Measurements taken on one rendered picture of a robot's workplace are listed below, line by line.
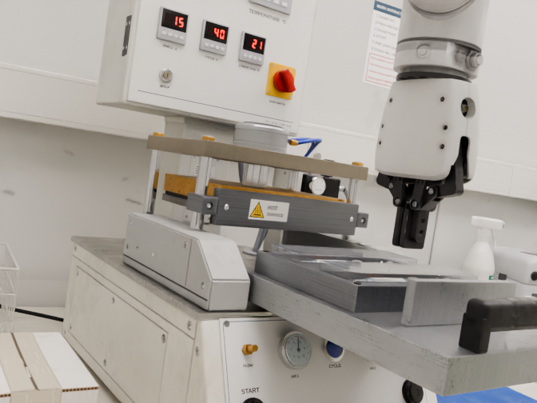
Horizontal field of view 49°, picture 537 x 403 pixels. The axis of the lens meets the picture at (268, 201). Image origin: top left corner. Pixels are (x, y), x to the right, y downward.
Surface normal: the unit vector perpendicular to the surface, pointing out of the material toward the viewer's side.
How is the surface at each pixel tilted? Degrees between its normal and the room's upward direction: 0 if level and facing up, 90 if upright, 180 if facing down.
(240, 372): 65
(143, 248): 90
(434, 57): 90
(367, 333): 90
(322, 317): 90
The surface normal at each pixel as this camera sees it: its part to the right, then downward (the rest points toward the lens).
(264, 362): 0.57, -0.30
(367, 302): 0.56, 0.12
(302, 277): -0.82, -0.09
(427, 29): -0.49, -0.01
